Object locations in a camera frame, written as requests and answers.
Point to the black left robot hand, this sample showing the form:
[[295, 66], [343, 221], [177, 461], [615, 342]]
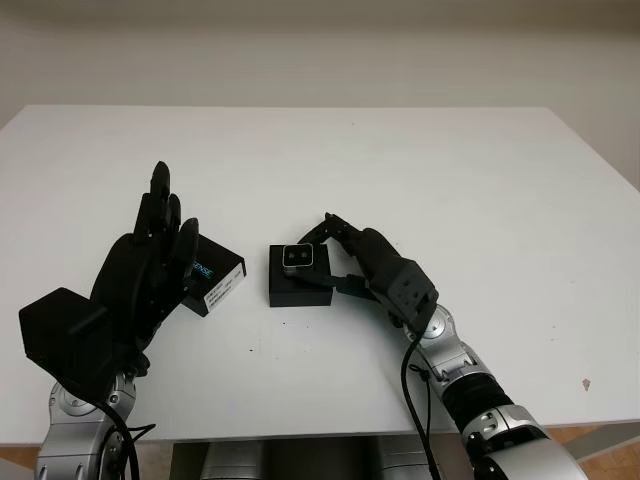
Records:
[[130, 280]]

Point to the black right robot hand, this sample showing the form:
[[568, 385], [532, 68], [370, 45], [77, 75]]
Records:
[[372, 250]]

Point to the small silver camera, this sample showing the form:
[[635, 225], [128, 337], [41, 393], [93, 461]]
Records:
[[298, 256]]

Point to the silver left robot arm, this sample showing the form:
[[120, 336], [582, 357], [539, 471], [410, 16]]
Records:
[[75, 430]]

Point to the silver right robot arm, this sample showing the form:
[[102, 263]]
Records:
[[480, 400]]

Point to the black printed box lid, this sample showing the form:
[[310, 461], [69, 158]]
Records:
[[220, 277]]

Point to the silver right robot thigh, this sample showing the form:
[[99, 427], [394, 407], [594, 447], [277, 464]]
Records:
[[400, 462]]

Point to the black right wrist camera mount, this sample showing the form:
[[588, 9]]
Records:
[[407, 290]]

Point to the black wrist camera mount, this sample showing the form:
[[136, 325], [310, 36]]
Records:
[[55, 335], [407, 290]]

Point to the black camera box base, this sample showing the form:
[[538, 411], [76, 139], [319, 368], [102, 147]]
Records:
[[300, 295]]

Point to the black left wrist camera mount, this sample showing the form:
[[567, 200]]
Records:
[[55, 335]]

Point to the white table leg frame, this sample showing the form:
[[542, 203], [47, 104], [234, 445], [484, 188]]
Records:
[[600, 442]]

